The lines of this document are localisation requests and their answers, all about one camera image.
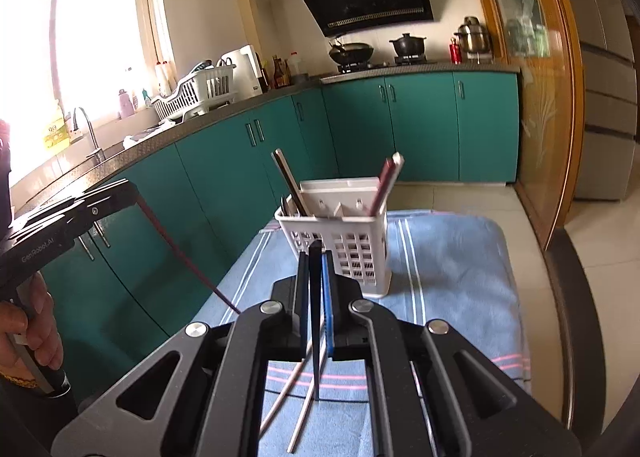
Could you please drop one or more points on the grey kitchen countertop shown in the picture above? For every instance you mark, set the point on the grey kitchen countertop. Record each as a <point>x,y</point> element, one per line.
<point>200,121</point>

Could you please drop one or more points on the black chopstick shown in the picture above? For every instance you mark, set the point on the black chopstick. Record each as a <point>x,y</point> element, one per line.
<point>286,182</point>

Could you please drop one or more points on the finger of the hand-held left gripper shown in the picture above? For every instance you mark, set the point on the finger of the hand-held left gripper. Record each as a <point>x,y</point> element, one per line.
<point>100,214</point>
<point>100,189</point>

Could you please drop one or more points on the person's left hand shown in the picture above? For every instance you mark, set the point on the person's left hand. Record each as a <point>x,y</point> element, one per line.
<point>47,337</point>

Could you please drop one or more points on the white plastic jug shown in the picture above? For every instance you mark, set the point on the white plastic jug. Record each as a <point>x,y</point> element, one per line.
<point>298,68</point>

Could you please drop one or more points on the white bottle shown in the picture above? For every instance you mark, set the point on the white bottle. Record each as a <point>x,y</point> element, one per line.
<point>162,78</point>

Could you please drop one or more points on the wooden glass door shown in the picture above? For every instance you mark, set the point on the wooden glass door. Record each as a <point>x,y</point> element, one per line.
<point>530,62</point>

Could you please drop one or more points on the silver refrigerator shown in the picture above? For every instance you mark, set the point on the silver refrigerator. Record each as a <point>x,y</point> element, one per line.
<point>605,87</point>

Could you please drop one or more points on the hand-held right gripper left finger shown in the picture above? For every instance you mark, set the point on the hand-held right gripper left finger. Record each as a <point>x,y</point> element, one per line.
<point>301,307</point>

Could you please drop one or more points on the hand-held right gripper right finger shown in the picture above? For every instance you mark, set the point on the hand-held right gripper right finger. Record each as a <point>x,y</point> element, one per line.
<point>328,307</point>

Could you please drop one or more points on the blue striped towel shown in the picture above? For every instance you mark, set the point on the blue striped towel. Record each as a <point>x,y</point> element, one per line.
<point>450,262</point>

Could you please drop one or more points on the teal lower kitchen cabinets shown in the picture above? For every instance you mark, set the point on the teal lower kitchen cabinets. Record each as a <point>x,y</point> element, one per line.
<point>425,127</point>

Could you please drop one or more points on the white kitchen appliance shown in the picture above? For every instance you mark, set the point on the white kitchen appliance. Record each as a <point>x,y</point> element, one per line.
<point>245,69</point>

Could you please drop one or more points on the dark sauce bottle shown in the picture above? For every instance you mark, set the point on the dark sauce bottle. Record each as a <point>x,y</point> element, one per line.
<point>276,74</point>
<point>286,74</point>

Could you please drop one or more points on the metal faucet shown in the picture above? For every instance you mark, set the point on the metal faucet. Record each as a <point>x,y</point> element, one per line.
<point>92,137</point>

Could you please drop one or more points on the white plastic utensil basket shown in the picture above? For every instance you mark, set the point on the white plastic utensil basket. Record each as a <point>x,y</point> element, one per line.
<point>360,247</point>

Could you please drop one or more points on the dark red chopstick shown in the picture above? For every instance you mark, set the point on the dark red chopstick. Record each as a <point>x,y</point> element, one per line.
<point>378,187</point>
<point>220,291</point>

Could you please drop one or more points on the red bottle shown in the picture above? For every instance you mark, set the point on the red bottle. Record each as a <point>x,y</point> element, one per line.
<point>455,52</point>

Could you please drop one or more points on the black wok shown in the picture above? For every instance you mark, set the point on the black wok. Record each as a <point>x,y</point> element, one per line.
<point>350,53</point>

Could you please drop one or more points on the pink bottle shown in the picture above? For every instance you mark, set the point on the pink bottle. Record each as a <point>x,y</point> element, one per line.
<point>125,104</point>

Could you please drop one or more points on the gas stove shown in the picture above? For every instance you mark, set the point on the gas stove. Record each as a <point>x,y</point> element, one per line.
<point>385,65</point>

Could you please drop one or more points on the black clay pot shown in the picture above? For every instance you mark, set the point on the black clay pot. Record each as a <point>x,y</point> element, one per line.
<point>409,46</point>

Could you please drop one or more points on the yellow package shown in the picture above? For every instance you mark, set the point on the yellow package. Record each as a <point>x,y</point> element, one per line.
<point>56,129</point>

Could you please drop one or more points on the white chopstick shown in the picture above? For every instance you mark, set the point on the white chopstick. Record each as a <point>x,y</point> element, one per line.
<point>285,392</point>
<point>302,414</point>
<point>294,182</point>
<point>387,187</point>

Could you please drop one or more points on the kitchen window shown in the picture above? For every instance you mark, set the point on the kitchen window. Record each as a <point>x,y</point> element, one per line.
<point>95,27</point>

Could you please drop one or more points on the stainless steel pot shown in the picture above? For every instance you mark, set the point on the stainless steel pot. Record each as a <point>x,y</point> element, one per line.
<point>474,39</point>

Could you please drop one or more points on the white dish rack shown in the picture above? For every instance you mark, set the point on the white dish rack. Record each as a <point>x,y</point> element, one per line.
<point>195,89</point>

